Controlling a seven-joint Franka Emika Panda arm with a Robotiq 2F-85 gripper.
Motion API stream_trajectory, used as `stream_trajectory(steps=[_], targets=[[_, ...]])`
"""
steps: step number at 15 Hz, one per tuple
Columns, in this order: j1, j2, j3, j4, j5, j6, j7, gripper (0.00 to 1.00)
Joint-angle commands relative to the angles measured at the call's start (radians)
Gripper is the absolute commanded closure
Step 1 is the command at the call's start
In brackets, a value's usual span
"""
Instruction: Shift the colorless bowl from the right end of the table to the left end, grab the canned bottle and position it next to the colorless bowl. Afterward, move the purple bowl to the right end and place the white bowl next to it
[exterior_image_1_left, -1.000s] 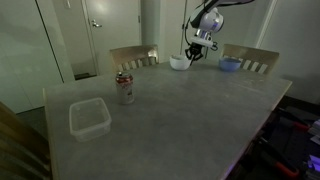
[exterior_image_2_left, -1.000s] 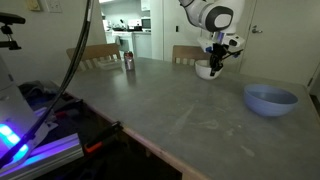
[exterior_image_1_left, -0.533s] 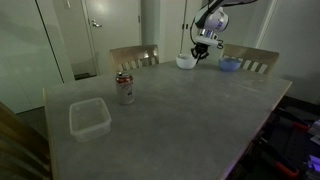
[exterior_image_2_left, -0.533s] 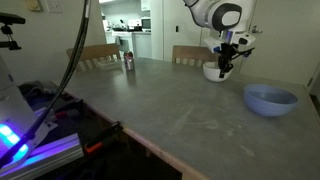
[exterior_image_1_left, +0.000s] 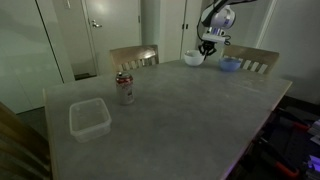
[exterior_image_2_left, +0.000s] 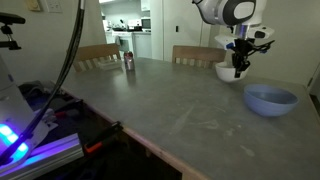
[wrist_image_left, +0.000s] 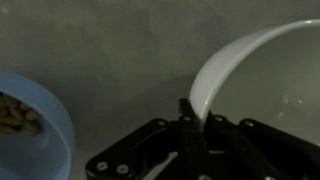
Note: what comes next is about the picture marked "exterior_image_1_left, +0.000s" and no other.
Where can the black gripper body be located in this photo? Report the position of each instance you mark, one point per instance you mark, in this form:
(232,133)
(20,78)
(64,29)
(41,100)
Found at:
(208,44)

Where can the white bowl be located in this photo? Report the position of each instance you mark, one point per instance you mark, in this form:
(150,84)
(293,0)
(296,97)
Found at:
(193,59)

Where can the blue bowl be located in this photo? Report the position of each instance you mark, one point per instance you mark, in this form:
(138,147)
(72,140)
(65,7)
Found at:
(230,65)

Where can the red and silver soda can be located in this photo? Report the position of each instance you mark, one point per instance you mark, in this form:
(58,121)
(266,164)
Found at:
(125,90)

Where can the clear plastic container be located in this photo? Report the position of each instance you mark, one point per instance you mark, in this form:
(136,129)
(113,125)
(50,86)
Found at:
(90,120)

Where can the white robot base blue lights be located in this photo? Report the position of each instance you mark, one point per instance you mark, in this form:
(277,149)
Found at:
(313,166)

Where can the wooden slat-back chair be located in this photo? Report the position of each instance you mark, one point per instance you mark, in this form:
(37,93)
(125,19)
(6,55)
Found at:
(133,55)
(263,55)
(20,140)

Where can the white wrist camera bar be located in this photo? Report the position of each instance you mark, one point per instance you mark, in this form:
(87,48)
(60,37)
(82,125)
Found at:
(213,37)

